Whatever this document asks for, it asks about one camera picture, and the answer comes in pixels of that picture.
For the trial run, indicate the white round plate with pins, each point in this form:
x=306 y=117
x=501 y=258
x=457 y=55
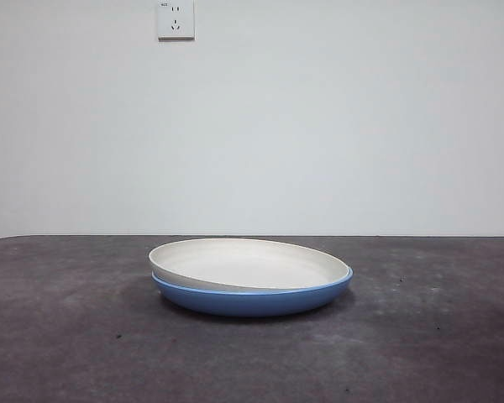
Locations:
x=252 y=264

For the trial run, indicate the white wall socket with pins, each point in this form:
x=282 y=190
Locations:
x=175 y=21

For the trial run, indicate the blue round plate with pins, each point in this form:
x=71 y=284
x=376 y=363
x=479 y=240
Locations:
x=252 y=302

